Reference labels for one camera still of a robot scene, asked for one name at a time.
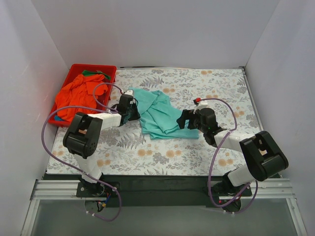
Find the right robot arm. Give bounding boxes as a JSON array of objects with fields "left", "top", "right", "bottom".
[{"left": 177, "top": 108, "right": 289, "bottom": 194}]

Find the teal t shirt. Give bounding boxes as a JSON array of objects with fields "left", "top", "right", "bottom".
[{"left": 130, "top": 88, "right": 199, "bottom": 140}]

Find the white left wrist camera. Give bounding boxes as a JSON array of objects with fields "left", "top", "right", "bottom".
[{"left": 122, "top": 89, "right": 136, "bottom": 104}]

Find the orange t shirt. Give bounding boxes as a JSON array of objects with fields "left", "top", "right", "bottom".
[{"left": 55, "top": 74, "right": 108, "bottom": 122}]

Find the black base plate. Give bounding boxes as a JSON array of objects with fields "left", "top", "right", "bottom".
[{"left": 43, "top": 173, "right": 281, "bottom": 208}]

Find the green t shirt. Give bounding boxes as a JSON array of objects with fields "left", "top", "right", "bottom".
[{"left": 82, "top": 70, "right": 111, "bottom": 81}]

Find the red plastic bin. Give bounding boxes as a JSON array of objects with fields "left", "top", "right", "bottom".
[{"left": 49, "top": 64, "right": 117, "bottom": 127}]

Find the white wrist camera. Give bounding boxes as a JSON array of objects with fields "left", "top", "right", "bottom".
[
  {"left": 193, "top": 98, "right": 208, "bottom": 114},
  {"left": 122, "top": 89, "right": 136, "bottom": 104}
]

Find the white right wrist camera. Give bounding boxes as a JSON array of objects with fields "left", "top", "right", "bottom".
[{"left": 193, "top": 98, "right": 208, "bottom": 114}]

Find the floral tablecloth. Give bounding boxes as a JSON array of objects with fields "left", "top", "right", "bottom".
[{"left": 46, "top": 68, "right": 273, "bottom": 177}]

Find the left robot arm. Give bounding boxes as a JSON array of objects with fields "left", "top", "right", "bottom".
[{"left": 63, "top": 90, "right": 140, "bottom": 184}]

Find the blue t shirt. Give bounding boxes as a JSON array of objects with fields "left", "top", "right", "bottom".
[{"left": 54, "top": 116, "right": 64, "bottom": 121}]

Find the aluminium frame rail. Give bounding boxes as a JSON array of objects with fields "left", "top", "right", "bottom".
[{"left": 22, "top": 176, "right": 307, "bottom": 236}]

